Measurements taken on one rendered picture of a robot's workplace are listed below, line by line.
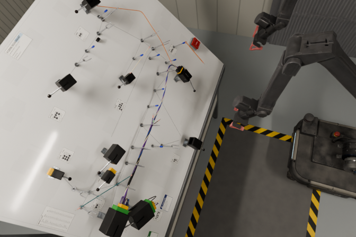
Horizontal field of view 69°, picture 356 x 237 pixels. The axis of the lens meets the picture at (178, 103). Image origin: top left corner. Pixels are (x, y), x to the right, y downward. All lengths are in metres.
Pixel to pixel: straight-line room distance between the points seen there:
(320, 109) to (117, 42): 2.00
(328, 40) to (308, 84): 1.98
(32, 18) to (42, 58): 0.16
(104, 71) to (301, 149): 1.62
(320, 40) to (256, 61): 2.04
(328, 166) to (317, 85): 0.88
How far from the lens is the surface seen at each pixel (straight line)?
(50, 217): 1.16
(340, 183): 2.27
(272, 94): 1.03
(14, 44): 1.13
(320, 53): 0.79
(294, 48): 0.82
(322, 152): 2.26
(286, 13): 1.40
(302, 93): 2.73
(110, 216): 1.11
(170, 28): 1.48
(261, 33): 1.52
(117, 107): 1.21
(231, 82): 2.67
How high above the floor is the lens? 2.30
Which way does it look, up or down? 63 degrees down
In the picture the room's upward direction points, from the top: 16 degrees counter-clockwise
